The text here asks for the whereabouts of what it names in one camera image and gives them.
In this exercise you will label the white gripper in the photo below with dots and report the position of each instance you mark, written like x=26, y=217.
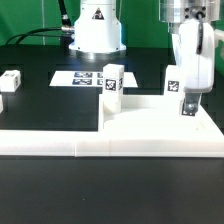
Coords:
x=194, y=51

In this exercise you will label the white part at left edge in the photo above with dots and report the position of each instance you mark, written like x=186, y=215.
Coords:
x=1, y=104

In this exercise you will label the white L-shaped obstacle fence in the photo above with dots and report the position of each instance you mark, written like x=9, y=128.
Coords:
x=111, y=143

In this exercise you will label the white square table top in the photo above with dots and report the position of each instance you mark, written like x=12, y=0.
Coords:
x=153, y=113

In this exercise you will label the white sheet with tags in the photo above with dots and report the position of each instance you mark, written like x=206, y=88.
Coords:
x=77, y=79

